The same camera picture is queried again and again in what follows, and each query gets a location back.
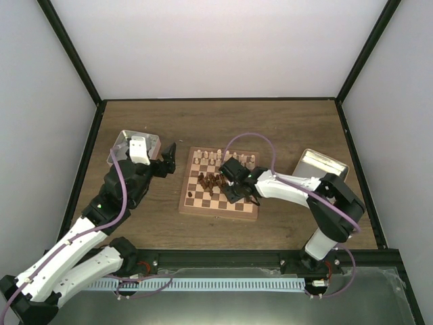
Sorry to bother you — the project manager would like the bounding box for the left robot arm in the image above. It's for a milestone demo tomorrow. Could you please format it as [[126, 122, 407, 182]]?
[[1, 137, 177, 324]]

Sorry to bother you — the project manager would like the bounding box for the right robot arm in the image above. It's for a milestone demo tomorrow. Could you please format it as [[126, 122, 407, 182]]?
[[219, 158, 365, 273]]

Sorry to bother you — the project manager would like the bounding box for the wooden chess board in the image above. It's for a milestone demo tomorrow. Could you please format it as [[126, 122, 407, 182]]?
[[179, 147, 259, 221]]

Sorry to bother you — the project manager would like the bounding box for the pink metal tray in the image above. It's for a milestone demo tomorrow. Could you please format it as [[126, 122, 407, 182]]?
[[111, 130, 161, 172]]

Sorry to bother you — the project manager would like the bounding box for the gold metal tray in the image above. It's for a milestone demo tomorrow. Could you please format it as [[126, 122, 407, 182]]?
[[292, 148, 349, 180]]

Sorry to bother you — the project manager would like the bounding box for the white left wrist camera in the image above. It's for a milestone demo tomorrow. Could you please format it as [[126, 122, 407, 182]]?
[[129, 135, 150, 165]]

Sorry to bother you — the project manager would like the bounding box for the light blue cable duct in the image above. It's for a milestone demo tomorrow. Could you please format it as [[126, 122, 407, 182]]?
[[87, 278, 305, 293]]

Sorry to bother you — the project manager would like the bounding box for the black enclosure frame post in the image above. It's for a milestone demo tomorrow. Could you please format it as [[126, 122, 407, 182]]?
[[36, 0, 102, 104]]

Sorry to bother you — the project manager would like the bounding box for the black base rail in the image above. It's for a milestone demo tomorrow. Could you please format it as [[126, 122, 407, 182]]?
[[137, 248, 403, 276]]

